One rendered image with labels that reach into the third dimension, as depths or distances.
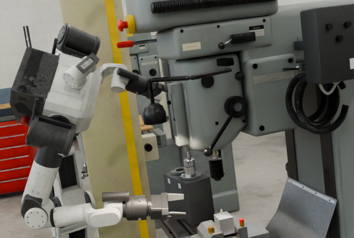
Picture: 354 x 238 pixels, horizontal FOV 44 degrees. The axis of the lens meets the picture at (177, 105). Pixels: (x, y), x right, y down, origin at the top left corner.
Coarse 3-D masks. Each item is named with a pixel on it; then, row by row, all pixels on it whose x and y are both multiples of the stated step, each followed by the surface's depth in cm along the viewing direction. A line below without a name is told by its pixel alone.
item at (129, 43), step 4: (144, 40) 153; (148, 40) 153; (152, 40) 154; (156, 40) 154; (116, 44) 151; (120, 44) 150; (124, 44) 151; (128, 44) 151; (132, 44) 151; (136, 44) 153
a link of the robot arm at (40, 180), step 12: (36, 168) 151; (48, 168) 151; (36, 180) 152; (48, 180) 153; (24, 192) 154; (36, 192) 153; (48, 192) 155; (24, 204) 152; (36, 204) 152; (24, 216) 153; (36, 216) 152; (36, 228) 153
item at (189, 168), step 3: (192, 162) 188; (186, 165) 188; (189, 165) 187; (192, 165) 188; (186, 168) 188; (189, 168) 188; (192, 168) 188; (186, 171) 188; (189, 171) 188; (192, 171) 188; (195, 171) 189; (186, 174) 189; (189, 174) 188; (192, 174) 188
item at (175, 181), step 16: (176, 176) 194; (192, 176) 187; (208, 176) 188; (176, 192) 192; (192, 192) 184; (208, 192) 188; (176, 208) 195; (192, 208) 185; (208, 208) 188; (192, 224) 185
